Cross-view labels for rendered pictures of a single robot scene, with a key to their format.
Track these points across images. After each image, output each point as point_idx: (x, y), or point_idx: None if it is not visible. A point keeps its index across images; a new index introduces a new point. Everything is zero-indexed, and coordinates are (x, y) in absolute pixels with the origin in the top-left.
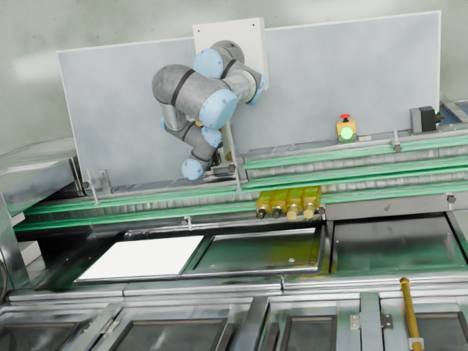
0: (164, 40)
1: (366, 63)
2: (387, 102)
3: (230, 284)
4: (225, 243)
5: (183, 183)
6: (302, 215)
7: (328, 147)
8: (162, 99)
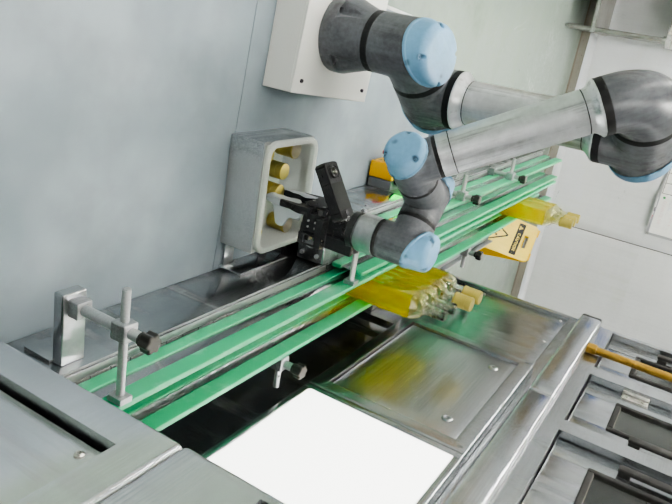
0: None
1: None
2: None
3: (528, 427)
4: (371, 384)
5: (223, 290)
6: None
7: (399, 199)
8: (653, 129)
